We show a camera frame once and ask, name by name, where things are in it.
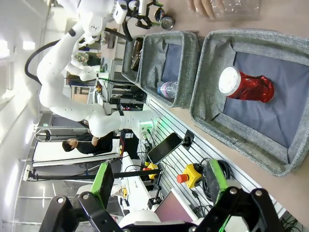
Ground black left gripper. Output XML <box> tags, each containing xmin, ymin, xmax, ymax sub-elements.
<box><xmin>125</xmin><ymin>0</ymin><xmax>166</xmax><ymax>30</ymax></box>

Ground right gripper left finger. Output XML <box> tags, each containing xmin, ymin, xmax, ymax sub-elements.
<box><xmin>38</xmin><ymin>161</ymin><xmax>121</xmax><ymax>232</ymax></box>

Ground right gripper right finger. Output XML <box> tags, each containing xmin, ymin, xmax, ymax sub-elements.
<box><xmin>190</xmin><ymin>159</ymin><xmax>285</xmax><ymax>232</ymax></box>

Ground brown glass bottle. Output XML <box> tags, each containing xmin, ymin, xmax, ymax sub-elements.
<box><xmin>130</xmin><ymin>40</ymin><xmax>143</xmax><ymax>72</ymax></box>

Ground plastic bottle with pink label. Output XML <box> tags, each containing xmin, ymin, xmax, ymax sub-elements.
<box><xmin>156</xmin><ymin>81</ymin><xmax>180</xmax><ymax>99</ymax></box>

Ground clear crushed plastic bottle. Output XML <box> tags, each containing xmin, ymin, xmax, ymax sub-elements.
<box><xmin>209</xmin><ymin>0</ymin><xmax>262</xmax><ymax>19</ymax></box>

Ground crushed red drink can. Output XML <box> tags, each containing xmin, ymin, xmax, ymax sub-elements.
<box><xmin>218</xmin><ymin>65</ymin><xmax>276</xmax><ymax>104</ymax></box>

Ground grey fabric basket labelled Plastic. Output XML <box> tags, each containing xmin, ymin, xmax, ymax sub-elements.
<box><xmin>139</xmin><ymin>30</ymin><xmax>201</xmax><ymax>109</ymax></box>

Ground grey fabric basket labelled Bottle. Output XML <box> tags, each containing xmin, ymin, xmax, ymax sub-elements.
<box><xmin>121</xmin><ymin>36</ymin><xmax>145</xmax><ymax>84</ymax></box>

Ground grey fabric basket labelled Can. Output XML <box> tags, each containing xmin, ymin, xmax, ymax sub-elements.
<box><xmin>190</xmin><ymin>29</ymin><xmax>309</xmax><ymax>177</ymax></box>

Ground blue hoodie person left hand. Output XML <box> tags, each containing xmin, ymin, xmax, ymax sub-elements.
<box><xmin>187</xmin><ymin>0</ymin><xmax>217</xmax><ymax>20</ymax></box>

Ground black tripod bar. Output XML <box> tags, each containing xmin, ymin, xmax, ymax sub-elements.
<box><xmin>25</xmin><ymin>168</ymin><xmax>163</xmax><ymax>182</ymax></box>

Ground large yellow emergency stop button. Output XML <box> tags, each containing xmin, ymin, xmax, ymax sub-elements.
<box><xmin>176</xmin><ymin>163</ymin><xmax>203</xmax><ymax>189</ymax></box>

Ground seated person in black shirt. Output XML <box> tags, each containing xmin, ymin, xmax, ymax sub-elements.
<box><xmin>62</xmin><ymin>132</ymin><xmax>121</xmax><ymax>156</ymax></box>

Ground black control box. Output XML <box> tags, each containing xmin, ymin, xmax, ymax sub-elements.
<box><xmin>119</xmin><ymin>129</ymin><xmax>140</xmax><ymax>160</ymax></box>

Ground small yellow emergency stop button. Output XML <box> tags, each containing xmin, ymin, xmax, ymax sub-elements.
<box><xmin>142</xmin><ymin>162</ymin><xmax>159</xmax><ymax>180</ymax></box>

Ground black phone holder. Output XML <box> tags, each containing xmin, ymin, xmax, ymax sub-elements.
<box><xmin>181</xmin><ymin>130</ymin><xmax>195</xmax><ymax>148</ymax></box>

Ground dark computer monitor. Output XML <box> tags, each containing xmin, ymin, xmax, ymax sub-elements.
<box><xmin>154</xmin><ymin>188</ymin><xmax>194</xmax><ymax>223</ymax></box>

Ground black smartphone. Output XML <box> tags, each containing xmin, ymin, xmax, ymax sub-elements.
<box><xmin>147</xmin><ymin>132</ymin><xmax>183</xmax><ymax>165</ymax></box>

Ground person in floral shirt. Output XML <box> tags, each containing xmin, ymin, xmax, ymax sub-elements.
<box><xmin>73</xmin><ymin>51</ymin><xmax>102</xmax><ymax>67</ymax></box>

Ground coiled black cable bundle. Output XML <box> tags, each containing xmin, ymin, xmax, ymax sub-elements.
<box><xmin>202</xmin><ymin>159</ymin><xmax>233</xmax><ymax>203</ymax></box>

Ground slotted aluminium table frame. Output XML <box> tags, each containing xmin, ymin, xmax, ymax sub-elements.
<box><xmin>137</xmin><ymin>95</ymin><xmax>290</xmax><ymax>218</ymax></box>

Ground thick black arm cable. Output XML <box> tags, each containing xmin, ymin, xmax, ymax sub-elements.
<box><xmin>25</xmin><ymin>26</ymin><xmax>133</xmax><ymax>86</ymax></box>

